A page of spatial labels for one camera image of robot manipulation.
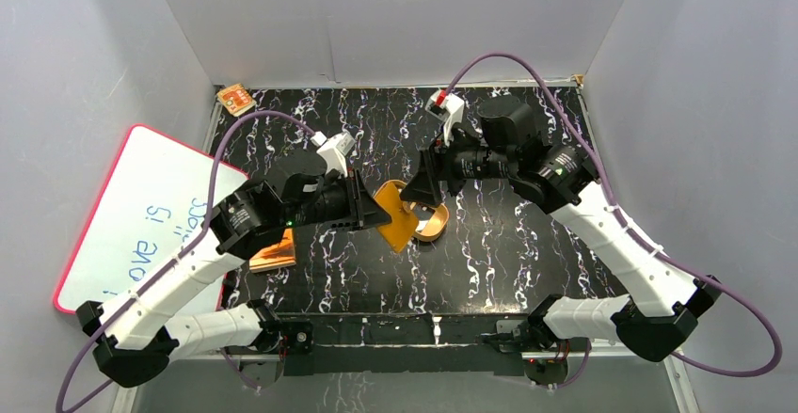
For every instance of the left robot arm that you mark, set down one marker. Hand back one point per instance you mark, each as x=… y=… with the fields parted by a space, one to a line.
x=135 y=336

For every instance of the orange leather card holder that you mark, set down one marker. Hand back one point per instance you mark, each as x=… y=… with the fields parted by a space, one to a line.
x=399 y=232

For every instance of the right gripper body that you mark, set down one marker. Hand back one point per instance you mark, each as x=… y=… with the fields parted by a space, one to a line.
x=477 y=162

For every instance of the pink framed whiteboard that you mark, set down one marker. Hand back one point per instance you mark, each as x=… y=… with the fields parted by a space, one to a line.
x=153 y=199

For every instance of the orange paperback book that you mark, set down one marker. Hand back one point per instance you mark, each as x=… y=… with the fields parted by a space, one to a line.
x=274 y=257

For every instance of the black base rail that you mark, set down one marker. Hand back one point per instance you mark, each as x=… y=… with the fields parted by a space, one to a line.
x=399 y=341

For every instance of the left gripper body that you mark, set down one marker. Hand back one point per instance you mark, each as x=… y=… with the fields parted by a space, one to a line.
x=358 y=201

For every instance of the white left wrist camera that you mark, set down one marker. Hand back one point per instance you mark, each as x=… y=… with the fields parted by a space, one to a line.
x=334 y=150

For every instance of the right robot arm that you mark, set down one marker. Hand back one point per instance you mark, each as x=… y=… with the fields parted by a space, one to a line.
x=661 y=305

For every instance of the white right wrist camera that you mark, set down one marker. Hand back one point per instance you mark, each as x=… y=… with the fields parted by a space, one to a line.
x=448 y=109

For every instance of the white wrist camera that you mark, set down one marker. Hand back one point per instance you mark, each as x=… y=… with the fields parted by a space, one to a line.
x=334 y=150
x=448 y=109

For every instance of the tan oval tray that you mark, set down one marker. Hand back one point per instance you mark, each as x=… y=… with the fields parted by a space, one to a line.
x=433 y=221

